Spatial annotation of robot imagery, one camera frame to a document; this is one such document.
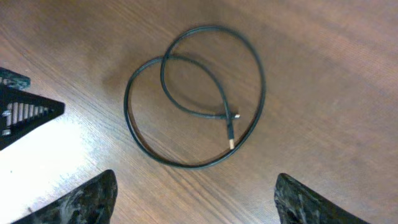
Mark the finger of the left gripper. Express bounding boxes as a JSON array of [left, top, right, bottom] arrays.
[[1, 67, 30, 90], [1, 86, 65, 149]]

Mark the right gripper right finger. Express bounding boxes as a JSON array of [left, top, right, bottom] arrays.
[[274, 173, 367, 224]]

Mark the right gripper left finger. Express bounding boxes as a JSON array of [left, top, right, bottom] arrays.
[[13, 169, 118, 224]]

